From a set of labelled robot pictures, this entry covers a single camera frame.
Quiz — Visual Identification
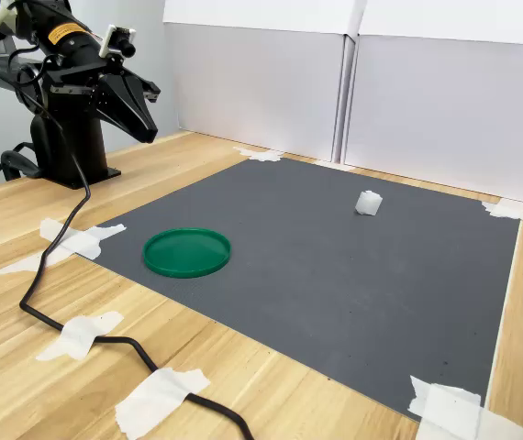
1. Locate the small white plastic terminal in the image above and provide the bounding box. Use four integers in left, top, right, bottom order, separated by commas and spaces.
354, 189, 384, 217

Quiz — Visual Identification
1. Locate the round green lid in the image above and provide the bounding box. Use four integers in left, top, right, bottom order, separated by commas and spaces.
142, 226, 233, 280

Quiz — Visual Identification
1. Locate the pale grey partition panel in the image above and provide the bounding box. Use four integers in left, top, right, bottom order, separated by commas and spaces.
162, 0, 350, 163
343, 0, 523, 210

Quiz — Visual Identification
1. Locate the dark grey mat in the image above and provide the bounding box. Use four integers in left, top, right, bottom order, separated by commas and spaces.
77, 157, 522, 421

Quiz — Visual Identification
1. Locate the long white tape strip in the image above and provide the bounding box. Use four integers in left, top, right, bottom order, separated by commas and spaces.
484, 218, 523, 409

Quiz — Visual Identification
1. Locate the small white camera box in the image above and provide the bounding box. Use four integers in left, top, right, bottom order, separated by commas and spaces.
98, 24, 138, 60

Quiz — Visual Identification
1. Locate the black base power cable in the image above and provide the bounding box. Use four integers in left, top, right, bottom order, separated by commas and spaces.
0, 140, 43, 210

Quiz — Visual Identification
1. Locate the black camera cable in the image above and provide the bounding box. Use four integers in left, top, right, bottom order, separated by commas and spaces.
8, 45, 256, 440

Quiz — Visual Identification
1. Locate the white partition joint post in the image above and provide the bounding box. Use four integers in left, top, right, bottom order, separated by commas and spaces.
331, 33, 360, 165

